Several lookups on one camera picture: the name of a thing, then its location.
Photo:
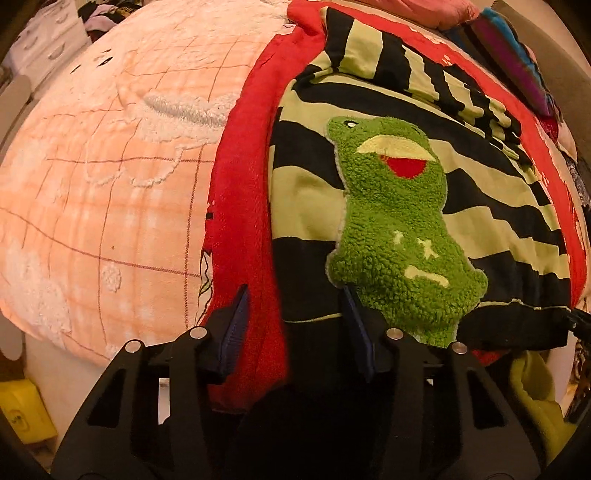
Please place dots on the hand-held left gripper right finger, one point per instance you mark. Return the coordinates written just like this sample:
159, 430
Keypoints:
362, 341

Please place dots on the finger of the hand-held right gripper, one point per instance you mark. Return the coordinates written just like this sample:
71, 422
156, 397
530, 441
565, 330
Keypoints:
577, 319

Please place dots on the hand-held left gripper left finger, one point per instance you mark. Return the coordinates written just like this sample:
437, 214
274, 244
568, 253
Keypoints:
233, 332

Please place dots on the green black striped frog sweater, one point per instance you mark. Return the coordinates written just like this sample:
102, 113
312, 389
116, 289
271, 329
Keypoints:
314, 184

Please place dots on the pile of mixed clothes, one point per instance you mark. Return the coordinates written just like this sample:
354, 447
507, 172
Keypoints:
111, 14

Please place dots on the yellow-green fleece garment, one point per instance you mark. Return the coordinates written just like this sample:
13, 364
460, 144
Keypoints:
535, 383

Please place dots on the blue patterned cloth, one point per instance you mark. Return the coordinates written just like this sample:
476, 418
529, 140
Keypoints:
579, 177

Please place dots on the white bed base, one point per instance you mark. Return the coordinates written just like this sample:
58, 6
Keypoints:
55, 378

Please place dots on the peach plaid quilt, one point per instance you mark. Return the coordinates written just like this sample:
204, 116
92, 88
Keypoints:
115, 184

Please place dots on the yellow box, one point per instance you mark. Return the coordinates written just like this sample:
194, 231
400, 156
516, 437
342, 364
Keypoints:
23, 410

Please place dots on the multicolour striped fleece blanket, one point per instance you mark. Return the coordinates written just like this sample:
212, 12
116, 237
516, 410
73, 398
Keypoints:
512, 55

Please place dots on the grey-green quilted headboard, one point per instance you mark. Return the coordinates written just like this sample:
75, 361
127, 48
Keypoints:
547, 32

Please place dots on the white curved panel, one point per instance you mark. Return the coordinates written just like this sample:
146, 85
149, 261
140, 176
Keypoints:
14, 94

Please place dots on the pink comforter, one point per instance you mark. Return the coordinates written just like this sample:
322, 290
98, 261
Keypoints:
425, 11

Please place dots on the white drawer cabinet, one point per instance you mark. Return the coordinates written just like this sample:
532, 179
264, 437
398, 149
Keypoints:
41, 41

